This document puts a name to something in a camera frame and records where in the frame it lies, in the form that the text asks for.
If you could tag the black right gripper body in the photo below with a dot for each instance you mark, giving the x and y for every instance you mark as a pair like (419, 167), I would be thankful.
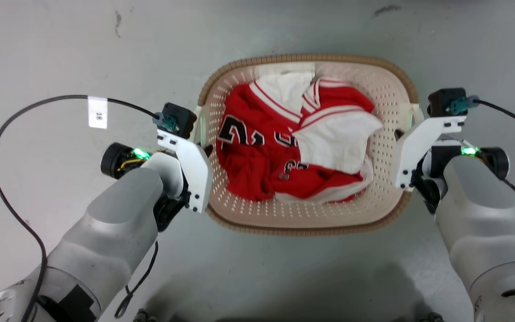
(427, 190)

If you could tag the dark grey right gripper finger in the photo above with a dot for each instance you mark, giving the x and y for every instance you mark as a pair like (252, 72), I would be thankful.
(398, 133)

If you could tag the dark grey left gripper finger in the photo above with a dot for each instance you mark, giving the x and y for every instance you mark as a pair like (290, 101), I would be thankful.
(208, 150)

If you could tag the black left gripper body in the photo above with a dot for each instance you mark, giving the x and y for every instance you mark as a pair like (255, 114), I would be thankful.
(168, 212)

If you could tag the beige plastic laundry basket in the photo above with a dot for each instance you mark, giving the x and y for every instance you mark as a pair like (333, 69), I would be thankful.
(302, 219)

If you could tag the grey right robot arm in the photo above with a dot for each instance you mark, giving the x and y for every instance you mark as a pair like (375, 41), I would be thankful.
(476, 201)

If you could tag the dark robot base wheel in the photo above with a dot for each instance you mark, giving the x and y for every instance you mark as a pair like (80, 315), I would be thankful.
(145, 316)
(431, 318)

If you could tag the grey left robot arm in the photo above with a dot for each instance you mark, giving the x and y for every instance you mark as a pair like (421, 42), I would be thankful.
(119, 214)

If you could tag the red and white jersey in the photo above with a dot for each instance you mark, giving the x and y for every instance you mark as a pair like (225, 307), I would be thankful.
(248, 170)

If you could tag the white right camera bracket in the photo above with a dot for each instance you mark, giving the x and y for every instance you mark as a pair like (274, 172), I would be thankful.
(418, 143)

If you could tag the white camera bracket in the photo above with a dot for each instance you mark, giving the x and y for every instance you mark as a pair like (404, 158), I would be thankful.
(192, 170)
(418, 143)

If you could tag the white left camera bracket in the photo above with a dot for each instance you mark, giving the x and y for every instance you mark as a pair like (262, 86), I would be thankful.
(192, 170)

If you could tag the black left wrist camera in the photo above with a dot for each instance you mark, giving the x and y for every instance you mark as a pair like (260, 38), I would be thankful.
(179, 117)

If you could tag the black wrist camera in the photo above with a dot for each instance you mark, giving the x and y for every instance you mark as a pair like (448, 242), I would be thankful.
(445, 102)
(179, 117)

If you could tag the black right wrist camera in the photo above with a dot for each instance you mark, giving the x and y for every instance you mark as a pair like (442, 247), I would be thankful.
(445, 102)

